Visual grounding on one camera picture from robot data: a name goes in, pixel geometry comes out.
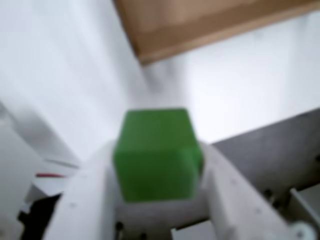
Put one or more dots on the brown wooden board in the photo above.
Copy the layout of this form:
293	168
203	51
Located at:
200	25

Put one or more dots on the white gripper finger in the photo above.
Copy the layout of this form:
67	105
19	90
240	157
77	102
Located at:
85	205
240	210

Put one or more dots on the grey rectangular bracket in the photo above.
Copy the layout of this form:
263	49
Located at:
307	205

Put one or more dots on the green cube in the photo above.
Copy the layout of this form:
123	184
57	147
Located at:
155	155

